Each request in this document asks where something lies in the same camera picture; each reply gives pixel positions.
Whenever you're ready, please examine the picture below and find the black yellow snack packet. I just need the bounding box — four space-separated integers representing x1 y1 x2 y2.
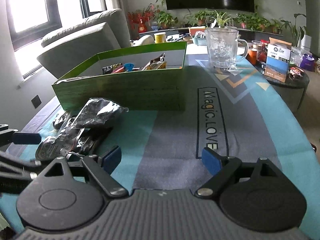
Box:
101 63 122 75

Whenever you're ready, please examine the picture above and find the silver grey snack packet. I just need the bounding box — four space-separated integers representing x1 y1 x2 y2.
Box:
35 127 100 161

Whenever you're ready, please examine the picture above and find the dark shiny snack bag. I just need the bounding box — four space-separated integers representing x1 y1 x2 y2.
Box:
72 98 129 128

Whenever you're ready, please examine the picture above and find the blue patterned table mat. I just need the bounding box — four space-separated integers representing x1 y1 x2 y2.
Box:
0 55 320 240

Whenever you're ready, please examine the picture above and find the green cardboard box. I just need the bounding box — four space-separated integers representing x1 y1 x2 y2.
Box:
52 42 187 111

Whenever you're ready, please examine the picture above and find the round dark side table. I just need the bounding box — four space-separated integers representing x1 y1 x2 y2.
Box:
254 62 310 113

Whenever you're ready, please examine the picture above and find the orange lidded jar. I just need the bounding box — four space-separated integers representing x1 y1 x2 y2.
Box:
247 48 258 65

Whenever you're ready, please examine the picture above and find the grey armchair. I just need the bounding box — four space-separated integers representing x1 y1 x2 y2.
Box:
37 8 131 79

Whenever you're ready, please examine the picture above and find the white blue carton box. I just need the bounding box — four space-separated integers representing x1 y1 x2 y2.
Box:
264 37 292 82

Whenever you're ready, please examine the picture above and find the clear glass mug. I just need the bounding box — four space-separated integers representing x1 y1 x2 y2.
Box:
204 28 249 70

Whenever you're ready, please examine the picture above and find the blue grey tray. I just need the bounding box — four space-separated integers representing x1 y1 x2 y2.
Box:
192 36 207 46

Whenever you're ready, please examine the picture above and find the purple gift bag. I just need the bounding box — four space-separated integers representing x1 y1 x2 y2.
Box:
299 54 315 72

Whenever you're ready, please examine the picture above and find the yellow canister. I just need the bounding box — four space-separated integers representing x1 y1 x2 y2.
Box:
154 32 167 44

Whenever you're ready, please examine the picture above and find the black wall socket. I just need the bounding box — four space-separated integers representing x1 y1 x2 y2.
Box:
31 95 42 109

